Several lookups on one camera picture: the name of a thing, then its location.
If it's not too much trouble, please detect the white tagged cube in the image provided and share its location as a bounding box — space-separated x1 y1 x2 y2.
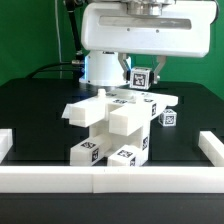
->
130 67 151 90
158 109 177 127

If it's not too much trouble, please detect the white front fence rail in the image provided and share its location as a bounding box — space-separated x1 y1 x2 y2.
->
0 166 224 193

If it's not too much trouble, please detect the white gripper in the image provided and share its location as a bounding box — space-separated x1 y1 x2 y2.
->
81 1 217 84

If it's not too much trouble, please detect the black cable on table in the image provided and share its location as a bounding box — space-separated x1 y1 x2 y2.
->
25 60 88 80

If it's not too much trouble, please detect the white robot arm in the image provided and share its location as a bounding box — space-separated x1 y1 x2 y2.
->
64 0 219 89

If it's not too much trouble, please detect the white chair back part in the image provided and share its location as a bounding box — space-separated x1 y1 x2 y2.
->
62 89 178 136

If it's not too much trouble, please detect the white left fence rail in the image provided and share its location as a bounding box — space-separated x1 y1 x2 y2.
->
0 129 13 163

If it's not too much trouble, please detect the white hanging cable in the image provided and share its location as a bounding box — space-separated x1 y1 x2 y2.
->
54 0 64 80

